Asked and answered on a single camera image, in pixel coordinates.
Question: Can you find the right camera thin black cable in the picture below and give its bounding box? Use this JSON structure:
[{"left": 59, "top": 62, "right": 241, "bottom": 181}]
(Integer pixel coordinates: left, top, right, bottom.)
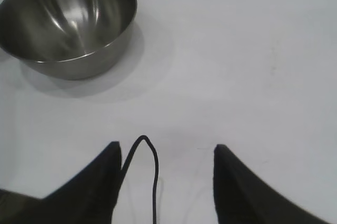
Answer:
[{"left": 121, "top": 134, "right": 159, "bottom": 224}]

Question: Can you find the stainless steel mixing bowl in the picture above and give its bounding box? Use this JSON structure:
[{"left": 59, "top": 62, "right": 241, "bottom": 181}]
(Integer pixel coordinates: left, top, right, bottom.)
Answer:
[{"left": 0, "top": 0, "right": 138, "bottom": 80}]

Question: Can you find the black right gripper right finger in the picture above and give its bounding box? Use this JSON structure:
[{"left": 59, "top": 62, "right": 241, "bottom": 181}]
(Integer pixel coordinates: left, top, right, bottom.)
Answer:
[{"left": 213, "top": 144, "right": 337, "bottom": 224}]

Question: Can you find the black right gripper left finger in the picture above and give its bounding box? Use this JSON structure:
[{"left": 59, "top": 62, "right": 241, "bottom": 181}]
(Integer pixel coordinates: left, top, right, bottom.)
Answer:
[{"left": 26, "top": 141, "right": 124, "bottom": 224}]

